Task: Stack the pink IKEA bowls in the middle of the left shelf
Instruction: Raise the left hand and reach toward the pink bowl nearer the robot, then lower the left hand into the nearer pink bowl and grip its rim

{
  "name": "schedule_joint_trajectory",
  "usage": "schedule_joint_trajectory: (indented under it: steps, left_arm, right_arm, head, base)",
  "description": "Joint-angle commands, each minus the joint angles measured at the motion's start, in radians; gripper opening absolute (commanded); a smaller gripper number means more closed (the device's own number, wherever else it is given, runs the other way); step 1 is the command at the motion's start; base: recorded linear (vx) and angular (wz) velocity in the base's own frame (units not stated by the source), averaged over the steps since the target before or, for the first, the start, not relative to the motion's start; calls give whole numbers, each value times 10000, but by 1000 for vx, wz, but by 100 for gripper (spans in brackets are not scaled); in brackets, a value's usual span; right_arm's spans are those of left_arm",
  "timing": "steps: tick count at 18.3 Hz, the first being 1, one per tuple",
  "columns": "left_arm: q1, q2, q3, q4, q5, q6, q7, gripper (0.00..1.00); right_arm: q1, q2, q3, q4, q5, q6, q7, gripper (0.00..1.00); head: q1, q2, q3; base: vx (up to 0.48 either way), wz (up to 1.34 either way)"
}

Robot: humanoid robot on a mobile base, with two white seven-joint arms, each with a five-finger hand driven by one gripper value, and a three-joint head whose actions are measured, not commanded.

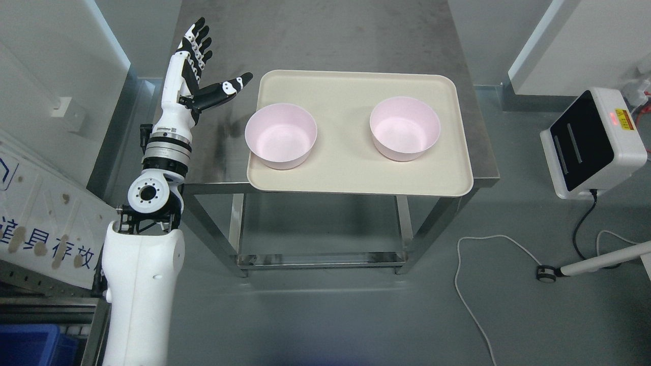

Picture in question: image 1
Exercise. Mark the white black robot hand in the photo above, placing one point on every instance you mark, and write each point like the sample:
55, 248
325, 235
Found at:
183, 98

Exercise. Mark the pink bowl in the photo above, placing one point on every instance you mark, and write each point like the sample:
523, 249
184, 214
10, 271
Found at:
404, 128
282, 135

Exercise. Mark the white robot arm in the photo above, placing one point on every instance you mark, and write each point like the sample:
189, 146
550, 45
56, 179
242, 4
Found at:
144, 250

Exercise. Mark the stainless steel table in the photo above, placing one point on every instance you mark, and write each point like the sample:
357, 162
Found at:
414, 37

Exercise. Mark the beige plastic tray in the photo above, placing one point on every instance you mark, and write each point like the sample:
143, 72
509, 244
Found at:
344, 159

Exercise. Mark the white sign board with text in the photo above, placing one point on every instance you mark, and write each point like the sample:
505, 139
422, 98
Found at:
49, 224

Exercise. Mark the blue plastic bin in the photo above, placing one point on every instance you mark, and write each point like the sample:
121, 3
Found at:
36, 344

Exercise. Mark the white stand leg with caster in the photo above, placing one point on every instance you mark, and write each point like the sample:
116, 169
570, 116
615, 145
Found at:
550, 274

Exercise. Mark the white black box device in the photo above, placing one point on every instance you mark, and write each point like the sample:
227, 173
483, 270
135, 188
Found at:
593, 146

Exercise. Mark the white wall socket box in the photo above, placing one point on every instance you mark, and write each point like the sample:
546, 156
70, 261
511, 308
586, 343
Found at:
61, 108

